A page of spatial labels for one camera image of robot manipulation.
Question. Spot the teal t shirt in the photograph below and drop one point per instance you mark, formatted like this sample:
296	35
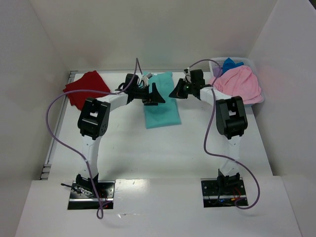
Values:
164	114

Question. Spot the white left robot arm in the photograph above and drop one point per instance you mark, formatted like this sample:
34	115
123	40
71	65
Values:
94	120

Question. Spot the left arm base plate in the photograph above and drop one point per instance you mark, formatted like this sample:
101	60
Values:
80	199

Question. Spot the red folded t shirt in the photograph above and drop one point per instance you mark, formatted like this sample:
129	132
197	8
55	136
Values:
89	81

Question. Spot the blue t shirt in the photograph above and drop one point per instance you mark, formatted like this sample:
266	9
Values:
230	64

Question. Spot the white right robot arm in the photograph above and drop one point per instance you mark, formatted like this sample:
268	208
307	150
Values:
231	122

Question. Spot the pink t shirt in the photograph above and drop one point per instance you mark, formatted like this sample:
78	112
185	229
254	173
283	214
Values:
240	81

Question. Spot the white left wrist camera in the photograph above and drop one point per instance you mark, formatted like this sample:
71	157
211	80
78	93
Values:
145	78

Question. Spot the purple t shirt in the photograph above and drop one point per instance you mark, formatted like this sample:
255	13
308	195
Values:
217	71

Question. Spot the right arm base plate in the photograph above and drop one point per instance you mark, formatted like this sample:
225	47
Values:
214	196

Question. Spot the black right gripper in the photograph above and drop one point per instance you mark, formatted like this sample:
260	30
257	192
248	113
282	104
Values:
184	88

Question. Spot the white plastic laundry basket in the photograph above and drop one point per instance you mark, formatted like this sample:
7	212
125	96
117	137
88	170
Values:
220	60

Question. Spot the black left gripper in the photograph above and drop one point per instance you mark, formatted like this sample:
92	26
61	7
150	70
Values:
150	93

